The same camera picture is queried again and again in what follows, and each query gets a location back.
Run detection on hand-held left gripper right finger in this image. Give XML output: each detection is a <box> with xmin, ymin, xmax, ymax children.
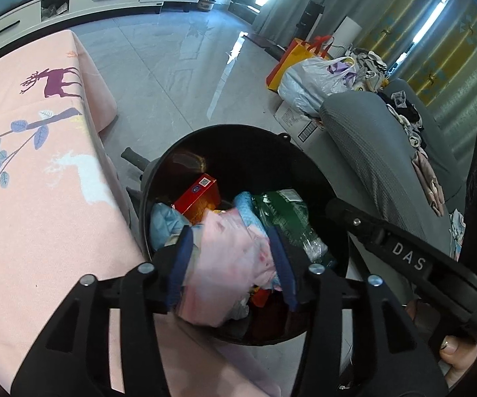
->
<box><xmin>268</xmin><ymin>227</ymin><xmax>448</xmax><ymax>397</ymax></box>

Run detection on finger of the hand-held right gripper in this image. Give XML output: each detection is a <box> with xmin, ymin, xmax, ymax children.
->
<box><xmin>325</xmin><ymin>197</ymin><xmax>383</xmax><ymax>245</ymax></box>

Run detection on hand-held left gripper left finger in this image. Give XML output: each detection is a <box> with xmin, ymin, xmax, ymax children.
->
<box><xmin>11</xmin><ymin>227</ymin><xmax>195</xmax><ymax>397</ymax></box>

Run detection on pink plastic packet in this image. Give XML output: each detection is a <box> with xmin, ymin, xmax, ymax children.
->
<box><xmin>178</xmin><ymin>207</ymin><xmax>282</xmax><ymax>325</ymax></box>

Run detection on green plastic bottle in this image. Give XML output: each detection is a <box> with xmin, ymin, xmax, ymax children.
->
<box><xmin>252</xmin><ymin>189</ymin><xmax>338</xmax><ymax>269</ymax></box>

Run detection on red carton box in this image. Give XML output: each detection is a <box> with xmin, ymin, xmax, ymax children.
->
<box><xmin>173</xmin><ymin>172</ymin><xmax>221</xmax><ymax>226</ymax></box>

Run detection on black round trash bin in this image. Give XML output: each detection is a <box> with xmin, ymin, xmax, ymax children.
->
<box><xmin>139</xmin><ymin>123</ymin><xmax>351</xmax><ymax>347</ymax></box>

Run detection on person's right hand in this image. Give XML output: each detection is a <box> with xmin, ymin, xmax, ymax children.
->
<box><xmin>438</xmin><ymin>333</ymin><xmax>477</xmax><ymax>390</ymax></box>

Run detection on grey sofa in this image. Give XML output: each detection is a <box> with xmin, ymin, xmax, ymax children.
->
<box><xmin>319</xmin><ymin>78</ymin><xmax>477</xmax><ymax>298</ymax></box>

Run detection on pink garment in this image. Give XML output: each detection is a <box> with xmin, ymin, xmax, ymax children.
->
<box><xmin>412</xmin><ymin>149</ymin><xmax>446</xmax><ymax>218</ymax></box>

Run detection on large filled white plastic bag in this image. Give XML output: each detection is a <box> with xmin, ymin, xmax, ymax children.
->
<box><xmin>278</xmin><ymin>56</ymin><xmax>357</xmax><ymax>116</ymax></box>

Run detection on pile of clothes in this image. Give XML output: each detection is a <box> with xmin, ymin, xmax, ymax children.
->
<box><xmin>348</xmin><ymin>47</ymin><xmax>425</xmax><ymax>150</ymax></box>

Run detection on pink printed tablecloth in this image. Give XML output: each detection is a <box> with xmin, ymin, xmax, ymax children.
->
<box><xmin>0</xmin><ymin>29</ymin><xmax>281</xmax><ymax>397</ymax></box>

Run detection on orange shopping bag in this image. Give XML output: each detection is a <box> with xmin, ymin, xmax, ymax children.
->
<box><xmin>267</xmin><ymin>36</ymin><xmax>334</xmax><ymax>94</ymax></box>

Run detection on white upright panel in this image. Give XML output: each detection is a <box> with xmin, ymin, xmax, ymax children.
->
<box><xmin>333</xmin><ymin>16</ymin><xmax>363</xmax><ymax>50</ymax></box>

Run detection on yellow patterned curtain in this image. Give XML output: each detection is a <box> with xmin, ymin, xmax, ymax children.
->
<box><xmin>363</xmin><ymin>0</ymin><xmax>477</xmax><ymax>108</ymax></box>

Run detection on black tower appliance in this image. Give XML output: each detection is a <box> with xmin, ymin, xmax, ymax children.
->
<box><xmin>298</xmin><ymin>2</ymin><xmax>324</xmax><ymax>40</ymax></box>

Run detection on dark grey handle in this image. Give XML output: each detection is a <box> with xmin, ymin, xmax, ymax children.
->
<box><xmin>120</xmin><ymin>147</ymin><xmax>156</xmax><ymax>174</ymax></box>

